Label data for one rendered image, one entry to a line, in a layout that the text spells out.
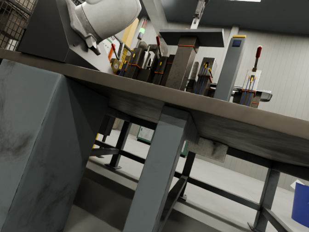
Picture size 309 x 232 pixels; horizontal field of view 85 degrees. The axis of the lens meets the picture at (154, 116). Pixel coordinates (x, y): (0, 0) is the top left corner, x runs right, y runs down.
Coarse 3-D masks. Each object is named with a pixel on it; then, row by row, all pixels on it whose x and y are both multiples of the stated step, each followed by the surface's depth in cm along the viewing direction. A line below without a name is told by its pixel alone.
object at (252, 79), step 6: (246, 72) 95; (252, 72) 92; (258, 72) 91; (246, 78) 93; (252, 78) 91; (258, 78) 90; (246, 84) 92; (252, 84) 91; (246, 90) 92; (252, 90) 90; (246, 96) 90; (252, 96) 90; (240, 102) 92; (246, 102) 91
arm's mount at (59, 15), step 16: (48, 0) 62; (64, 0) 68; (32, 16) 63; (48, 16) 61; (64, 16) 62; (32, 32) 61; (48, 32) 59; (64, 32) 58; (32, 48) 60; (48, 48) 58; (64, 48) 56; (80, 48) 64; (80, 64) 62; (96, 64) 72
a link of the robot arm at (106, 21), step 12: (96, 0) 65; (108, 0) 64; (120, 0) 64; (132, 0) 66; (84, 12) 66; (96, 12) 66; (108, 12) 66; (120, 12) 66; (132, 12) 69; (96, 24) 68; (108, 24) 69; (120, 24) 70; (108, 36) 74
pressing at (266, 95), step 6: (186, 84) 132; (210, 84) 117; (216, 84) 111; (210, 90) 129; (234, 90) 113; (240, 90) 110; (258, 90) 99; (264, 90) 98; (264, 96) 107; (270, 96) 103
